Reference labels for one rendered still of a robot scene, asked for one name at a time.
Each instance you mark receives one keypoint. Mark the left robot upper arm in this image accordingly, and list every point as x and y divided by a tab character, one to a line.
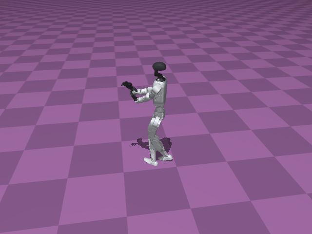
155	90

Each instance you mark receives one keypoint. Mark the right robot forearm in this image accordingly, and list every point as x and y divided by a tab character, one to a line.
140	91

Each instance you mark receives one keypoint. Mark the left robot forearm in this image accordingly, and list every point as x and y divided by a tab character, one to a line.
142	99

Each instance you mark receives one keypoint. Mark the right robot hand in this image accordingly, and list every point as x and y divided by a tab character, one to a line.
129	86

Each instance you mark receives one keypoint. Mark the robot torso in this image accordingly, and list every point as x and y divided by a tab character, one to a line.
160	98

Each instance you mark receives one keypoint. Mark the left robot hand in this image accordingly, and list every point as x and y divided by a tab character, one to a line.
133	96

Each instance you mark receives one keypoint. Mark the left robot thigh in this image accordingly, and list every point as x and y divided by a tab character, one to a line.
152	128

